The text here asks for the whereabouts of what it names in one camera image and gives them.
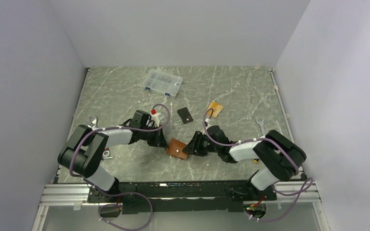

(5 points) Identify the yellow handled screwdriver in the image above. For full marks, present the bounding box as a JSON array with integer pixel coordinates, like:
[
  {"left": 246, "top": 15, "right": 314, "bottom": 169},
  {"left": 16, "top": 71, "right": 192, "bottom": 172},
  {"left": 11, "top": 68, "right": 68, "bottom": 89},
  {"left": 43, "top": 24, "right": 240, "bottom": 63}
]
[{"left": 102, "top": 150, "right": 113, "bottom": 159}]

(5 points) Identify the orange credit card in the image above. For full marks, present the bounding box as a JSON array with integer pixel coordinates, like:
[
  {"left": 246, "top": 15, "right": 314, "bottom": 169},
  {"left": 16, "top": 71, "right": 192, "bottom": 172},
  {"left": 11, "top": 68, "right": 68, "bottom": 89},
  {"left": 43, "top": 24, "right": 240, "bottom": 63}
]
[{"left": 207, "top": 101, "right": 224, "bottom": 118}]

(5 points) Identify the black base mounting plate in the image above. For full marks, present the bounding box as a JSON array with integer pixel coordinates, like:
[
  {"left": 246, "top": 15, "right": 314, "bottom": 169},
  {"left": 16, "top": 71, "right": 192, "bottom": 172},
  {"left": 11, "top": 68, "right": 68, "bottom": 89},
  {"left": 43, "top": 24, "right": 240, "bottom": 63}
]
[{"left": 87, "top": 180, "right": 278, "bottom": 215}]

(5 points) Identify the red adjustable wrench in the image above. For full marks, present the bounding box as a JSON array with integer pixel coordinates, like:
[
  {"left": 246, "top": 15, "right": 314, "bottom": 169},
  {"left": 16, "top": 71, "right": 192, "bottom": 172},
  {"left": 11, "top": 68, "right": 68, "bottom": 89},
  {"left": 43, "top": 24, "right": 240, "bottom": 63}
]
[{"left": 87, "top": 116, "right": 98, "bottom": 129}]

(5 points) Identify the black credit card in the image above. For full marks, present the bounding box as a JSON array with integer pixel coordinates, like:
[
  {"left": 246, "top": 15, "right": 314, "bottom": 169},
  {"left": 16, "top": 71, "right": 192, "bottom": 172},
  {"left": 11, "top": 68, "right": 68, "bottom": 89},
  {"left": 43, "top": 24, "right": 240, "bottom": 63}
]
[{"left": 177, "top": 107, "right": 193, "bottom": 124}]

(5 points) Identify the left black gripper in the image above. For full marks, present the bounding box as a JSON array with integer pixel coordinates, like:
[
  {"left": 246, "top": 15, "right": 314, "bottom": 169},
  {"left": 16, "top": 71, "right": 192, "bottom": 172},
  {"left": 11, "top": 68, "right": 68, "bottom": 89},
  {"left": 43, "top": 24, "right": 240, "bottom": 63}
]
[{"left": 140, "top": 124, "right": 169, "bottom": 149}]

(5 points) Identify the aluminium frame rail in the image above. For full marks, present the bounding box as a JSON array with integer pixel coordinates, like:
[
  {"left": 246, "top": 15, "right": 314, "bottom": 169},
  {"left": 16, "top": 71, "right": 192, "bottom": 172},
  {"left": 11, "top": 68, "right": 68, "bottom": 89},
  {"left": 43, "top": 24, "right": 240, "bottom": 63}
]
[{"left": 31, "top": 183, "right": 92, "bottom": 231}]

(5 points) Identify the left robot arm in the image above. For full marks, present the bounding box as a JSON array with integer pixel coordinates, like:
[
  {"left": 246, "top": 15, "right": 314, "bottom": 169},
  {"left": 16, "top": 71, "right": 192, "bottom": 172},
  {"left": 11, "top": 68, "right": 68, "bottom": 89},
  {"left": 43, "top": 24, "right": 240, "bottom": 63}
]
[{"left": 57, "top": 110, "right": 168, "bottom": 202}]

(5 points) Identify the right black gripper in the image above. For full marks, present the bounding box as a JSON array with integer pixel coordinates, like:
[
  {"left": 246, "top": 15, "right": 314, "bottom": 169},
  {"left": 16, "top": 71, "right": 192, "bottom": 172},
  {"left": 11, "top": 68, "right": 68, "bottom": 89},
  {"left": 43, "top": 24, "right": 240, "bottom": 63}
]
[{"left": 182, "top": 131, "right": 220, "bottom": 157}]

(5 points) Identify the brown leather card holder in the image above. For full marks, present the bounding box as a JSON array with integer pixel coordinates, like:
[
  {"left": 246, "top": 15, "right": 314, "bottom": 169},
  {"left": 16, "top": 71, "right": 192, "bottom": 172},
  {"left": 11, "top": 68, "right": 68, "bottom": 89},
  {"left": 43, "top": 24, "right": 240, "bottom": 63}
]
[{"left": 166, "top": 138, "right": 188, "bottom": 160}]

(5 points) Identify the silver open-end wrench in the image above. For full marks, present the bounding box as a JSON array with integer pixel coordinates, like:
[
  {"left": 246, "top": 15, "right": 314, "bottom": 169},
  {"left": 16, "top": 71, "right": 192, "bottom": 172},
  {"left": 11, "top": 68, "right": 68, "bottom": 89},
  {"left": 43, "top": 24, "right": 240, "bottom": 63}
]
[{"left": 256, "top": 118, "right": 266, "bottom": 136}]

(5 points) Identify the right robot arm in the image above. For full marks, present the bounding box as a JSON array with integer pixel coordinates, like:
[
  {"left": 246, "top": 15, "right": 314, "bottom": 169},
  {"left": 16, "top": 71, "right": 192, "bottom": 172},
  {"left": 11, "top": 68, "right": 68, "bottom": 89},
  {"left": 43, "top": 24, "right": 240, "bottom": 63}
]
[{"left": 182, "top": 125, "right": 307, "bottom": 200}]

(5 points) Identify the clear plastic screw box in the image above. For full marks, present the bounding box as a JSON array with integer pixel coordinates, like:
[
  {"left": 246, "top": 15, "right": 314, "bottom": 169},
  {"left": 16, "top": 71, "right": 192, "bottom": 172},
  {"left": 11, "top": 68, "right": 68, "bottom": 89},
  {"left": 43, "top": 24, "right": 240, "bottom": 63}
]
[{"left": 141, "top": 69, "right": 183, "bottom": 98}]

